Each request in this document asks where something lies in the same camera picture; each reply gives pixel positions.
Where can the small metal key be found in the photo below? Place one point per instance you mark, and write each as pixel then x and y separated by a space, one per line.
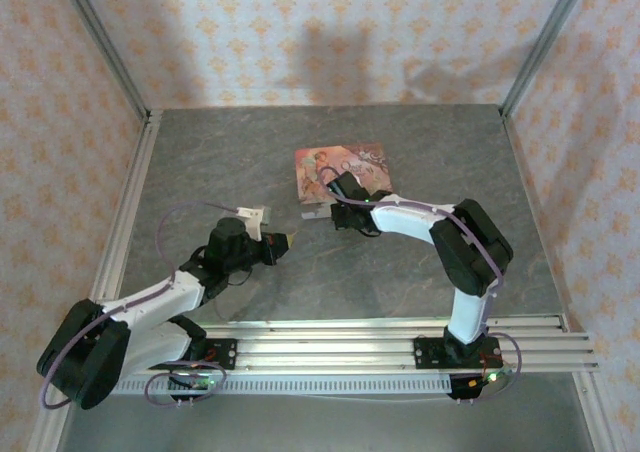
pixel 296 231

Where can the aluminium table side rail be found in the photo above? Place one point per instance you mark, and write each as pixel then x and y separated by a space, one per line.
pixel 132 187
pixel 590 407

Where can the aluminium frame post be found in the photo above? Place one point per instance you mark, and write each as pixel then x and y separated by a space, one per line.
pixel 545 42
pixel 105 47

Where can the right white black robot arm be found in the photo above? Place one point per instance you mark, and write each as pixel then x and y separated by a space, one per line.
pixel 400 219

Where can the base electronics board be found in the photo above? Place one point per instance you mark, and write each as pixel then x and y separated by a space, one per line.
pixel 195 383
pixel 475 384

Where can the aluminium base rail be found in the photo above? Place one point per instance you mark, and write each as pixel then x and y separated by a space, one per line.
pixel 325 342

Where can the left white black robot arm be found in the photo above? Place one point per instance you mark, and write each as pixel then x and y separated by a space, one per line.
pixel 150 302

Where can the pink illustrated box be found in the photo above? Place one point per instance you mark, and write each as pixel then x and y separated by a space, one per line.
pixel 320 162

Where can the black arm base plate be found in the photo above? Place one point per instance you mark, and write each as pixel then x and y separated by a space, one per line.
pixel 425 352
pixel 227 354

